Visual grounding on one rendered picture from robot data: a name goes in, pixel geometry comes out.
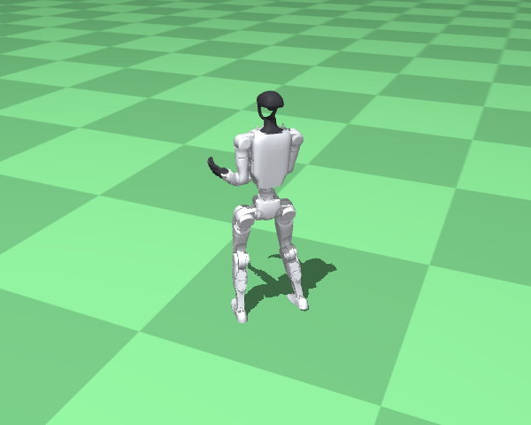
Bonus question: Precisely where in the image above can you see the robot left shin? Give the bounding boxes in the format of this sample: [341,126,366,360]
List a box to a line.
[232,253,248,312]

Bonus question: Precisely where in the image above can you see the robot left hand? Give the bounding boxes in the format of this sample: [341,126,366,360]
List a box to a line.
[207,157,229,179]

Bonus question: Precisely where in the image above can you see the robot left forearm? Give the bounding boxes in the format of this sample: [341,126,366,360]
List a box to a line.
[221,169,240,186]

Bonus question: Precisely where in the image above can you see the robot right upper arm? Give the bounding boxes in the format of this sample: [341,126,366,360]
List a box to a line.
[288,128,304,174]

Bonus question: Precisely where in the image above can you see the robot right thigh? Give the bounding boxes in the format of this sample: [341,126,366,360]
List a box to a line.
[274,198,296,261]

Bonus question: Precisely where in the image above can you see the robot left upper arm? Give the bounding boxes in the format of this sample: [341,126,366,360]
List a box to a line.
[234,133,254,185]

